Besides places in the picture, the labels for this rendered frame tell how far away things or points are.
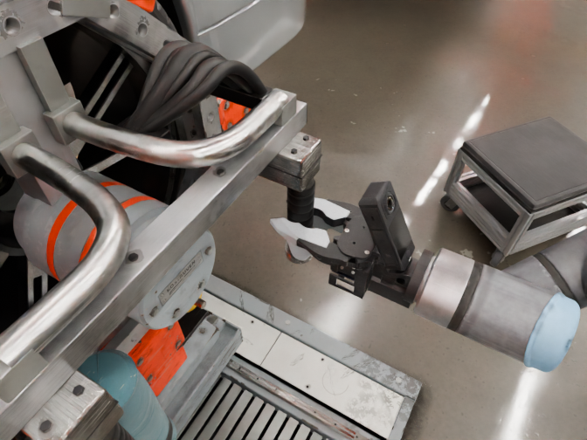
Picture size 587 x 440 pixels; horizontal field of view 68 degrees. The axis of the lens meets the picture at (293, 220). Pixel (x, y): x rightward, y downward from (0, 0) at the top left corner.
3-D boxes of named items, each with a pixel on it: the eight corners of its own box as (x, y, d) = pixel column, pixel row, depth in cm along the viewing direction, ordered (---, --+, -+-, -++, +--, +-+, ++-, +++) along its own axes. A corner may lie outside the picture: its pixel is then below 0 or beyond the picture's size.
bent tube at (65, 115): (167, 71, 56) (146, -18, 48) (297, 113, 49) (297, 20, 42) (56, 144, 46) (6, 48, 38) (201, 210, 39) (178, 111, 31)
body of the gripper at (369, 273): (322, 282, 60) (404, 321, 56) (326, 244, 54) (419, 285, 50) (346, 245, 65) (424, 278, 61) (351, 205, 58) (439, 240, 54)
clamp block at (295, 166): (260, 147, 58) (258, 113, 54) (321, 169, 55) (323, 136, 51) (239, 169, 55) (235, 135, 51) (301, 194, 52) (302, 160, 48)
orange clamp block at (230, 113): (188, 126, 75) (218, 100, 80) (224, 140, 73) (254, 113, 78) (180, 90, 70) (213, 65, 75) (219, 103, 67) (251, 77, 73)
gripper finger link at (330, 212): (286, 223, 65) (335, 253, 61) (286, 195, 61) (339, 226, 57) (299, 210, 67) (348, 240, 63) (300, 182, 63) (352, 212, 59)
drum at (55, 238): (113, 215, 66) (79, 140, 55) (227, 271, 59) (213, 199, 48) (36, 281, 58) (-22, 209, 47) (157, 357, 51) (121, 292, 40)
